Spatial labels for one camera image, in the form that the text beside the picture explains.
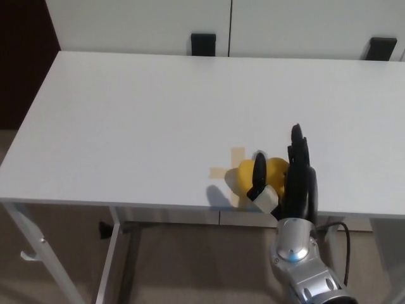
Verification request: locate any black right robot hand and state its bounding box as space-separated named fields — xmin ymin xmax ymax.
xmin=246 ymin=123 xmax=319 ymax=223

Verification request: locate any yellow rubber duck toy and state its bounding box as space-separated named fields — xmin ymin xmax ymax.
xmin=225 ymin=156 xmax=290 ymax=207

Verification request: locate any white desk hook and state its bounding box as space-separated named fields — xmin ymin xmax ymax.
xmin=20 ymin=250 xmax=41 ymax=262

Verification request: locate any long beige tape strip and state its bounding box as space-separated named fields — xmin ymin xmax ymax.
xmin=230 ymin=147 xmax=247 ymax=208

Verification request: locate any short beige tape strip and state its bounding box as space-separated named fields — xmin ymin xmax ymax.
xmin=209 ymin=167 xmax=234 ymax=181

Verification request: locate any small black floor object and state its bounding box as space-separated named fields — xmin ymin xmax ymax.
xmin=98 ymin=221 xmax=113 ymax=241

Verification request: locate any dark brown wooden panel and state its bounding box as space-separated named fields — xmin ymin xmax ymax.
xmin=0 ymin=0 xmax=62 ymax=130

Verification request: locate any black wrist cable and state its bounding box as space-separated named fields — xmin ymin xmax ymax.
xmin=316 ymin=221 xmax=352 ymax=280

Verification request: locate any right black wall bracket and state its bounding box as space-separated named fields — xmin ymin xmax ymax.
xmin=360 ymin=37 xmax=398 ymax=61

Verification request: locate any black wall bracket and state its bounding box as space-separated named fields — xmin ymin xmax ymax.
xmin=190 ymin=33 xmax=218 ymax=57
xmin=360 ymin=37 xmax=398 ymax=61

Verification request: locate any left black wall bracket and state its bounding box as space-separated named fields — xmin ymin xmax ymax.
xmin=190 ymin=33 xmax=218 ymax=57

